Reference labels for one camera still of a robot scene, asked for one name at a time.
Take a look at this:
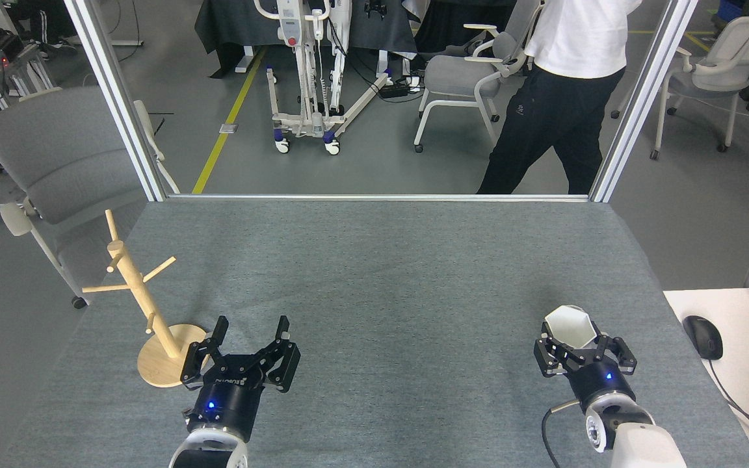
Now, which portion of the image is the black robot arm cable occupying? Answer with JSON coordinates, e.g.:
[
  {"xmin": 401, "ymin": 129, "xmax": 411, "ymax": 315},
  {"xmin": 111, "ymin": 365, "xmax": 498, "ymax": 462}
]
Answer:
[{"xmin": 542, "ymin": 401, "xmax": 580, "ymax": 468}]

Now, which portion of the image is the black computer mouse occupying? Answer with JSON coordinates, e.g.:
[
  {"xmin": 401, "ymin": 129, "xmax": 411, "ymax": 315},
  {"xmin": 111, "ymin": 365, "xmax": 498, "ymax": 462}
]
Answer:
[{"xmin": 683, "ymin": 315, "xmax": 724, "ymax": 361}]

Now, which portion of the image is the grey office chair with armrests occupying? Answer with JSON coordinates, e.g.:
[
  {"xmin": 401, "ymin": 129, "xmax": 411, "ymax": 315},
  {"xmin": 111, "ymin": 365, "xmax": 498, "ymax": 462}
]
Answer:
[{"xmin": 414, "ymin": 0, "xmax": 541, "ymax": 153}]

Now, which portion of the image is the white hexagonal cup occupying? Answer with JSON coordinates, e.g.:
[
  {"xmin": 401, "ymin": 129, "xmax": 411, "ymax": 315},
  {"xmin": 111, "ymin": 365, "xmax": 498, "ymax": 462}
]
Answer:
[{"xmin": 544, "ymin": 305, "xmax": 598, "ymax": 352}]

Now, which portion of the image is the silver frame crossbar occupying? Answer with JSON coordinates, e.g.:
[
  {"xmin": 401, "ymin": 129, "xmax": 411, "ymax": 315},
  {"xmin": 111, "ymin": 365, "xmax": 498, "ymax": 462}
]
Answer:
[{"xmin": 166, "ymin": 193, "xmax": 591, "ymax": 203}]

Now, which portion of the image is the silver frame post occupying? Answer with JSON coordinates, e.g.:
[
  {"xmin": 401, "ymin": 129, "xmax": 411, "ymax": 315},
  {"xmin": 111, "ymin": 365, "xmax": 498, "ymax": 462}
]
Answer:
[
  {"xmin": 64, "ymin": 0, "xmax": 167, "ymax": 202},
  {"xmin": 590, "ymin": 0, "xmax": 700, "ymax": 203}
]

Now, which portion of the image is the black mouse cable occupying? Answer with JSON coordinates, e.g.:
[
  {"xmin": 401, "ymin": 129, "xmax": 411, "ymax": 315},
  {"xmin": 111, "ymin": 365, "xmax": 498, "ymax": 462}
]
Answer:
[{"xmin": 706, "ymin": 357, "xmax": 749, "ymax": 456}]

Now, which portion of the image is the white stand on wheels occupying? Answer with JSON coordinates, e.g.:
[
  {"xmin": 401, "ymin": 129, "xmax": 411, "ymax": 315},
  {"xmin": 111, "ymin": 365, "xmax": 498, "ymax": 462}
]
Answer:
[{"xmin": 254, "ymin": 0, "xmax": 391, "ymax": 155}]

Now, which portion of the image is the black draped table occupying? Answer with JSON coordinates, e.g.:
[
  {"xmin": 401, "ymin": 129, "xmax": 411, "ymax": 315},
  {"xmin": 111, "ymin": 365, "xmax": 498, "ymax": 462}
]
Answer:
[{"xmin": 194, "ymin": 0, "xmax": 417, "ymax": 79}]

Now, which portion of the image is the wooden cup rack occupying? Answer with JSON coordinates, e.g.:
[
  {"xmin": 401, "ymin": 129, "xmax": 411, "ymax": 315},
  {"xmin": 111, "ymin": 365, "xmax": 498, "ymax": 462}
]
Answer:
[{"xmin": 82, "ymin": 209, "xmax": 209, "ymax": 389}]

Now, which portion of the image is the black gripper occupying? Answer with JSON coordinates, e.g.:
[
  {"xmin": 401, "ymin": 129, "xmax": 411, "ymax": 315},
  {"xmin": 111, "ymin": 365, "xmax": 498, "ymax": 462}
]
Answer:
[
  {"xmin": 181, "ymin": 316, "xmax": 301, "ymax": 443},
  {"xmin": 534, "ymin": 335, "xmax": 637, "ymax": 415}
]

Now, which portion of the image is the large grey fabric chair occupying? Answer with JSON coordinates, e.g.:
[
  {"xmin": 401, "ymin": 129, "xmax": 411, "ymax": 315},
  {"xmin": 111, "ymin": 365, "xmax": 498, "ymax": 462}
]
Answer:
[{"xmin": 0, "ymin": 86, "xmax": 180, "ymax": 309}]

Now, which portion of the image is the person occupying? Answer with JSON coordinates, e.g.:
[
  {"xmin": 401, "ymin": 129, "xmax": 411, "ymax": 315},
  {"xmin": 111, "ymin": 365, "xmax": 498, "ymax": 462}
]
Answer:
[{"xmin": 477, "ymin": 0, "xmax": 643, "ymax": 196}]

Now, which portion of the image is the white mesh back chair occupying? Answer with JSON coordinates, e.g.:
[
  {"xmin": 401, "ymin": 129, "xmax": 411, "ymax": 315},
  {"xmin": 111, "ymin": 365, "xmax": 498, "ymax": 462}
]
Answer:
[{"xmin": 612, "ymin": 14, "xmax": 749, "ymax": 161}]

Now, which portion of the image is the metal equipment cart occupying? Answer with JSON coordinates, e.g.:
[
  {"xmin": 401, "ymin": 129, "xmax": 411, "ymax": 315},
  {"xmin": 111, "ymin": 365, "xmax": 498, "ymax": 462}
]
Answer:
[{"xmin": 0, "ymin": 29, "xmax": 57, "ymax": 111}]

